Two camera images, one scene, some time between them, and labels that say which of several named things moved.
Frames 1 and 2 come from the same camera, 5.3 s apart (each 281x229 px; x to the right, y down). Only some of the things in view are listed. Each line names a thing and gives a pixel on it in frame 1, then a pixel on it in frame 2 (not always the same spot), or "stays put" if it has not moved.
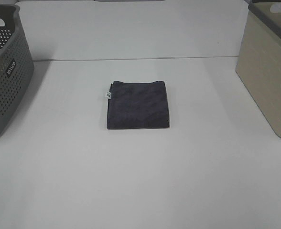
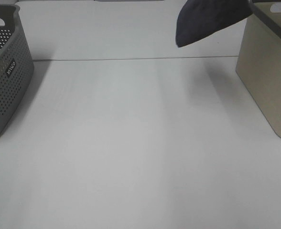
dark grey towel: (137, 105) to (198, 18)
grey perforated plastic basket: (9, 73) stays put
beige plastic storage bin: (265, 61) stays put
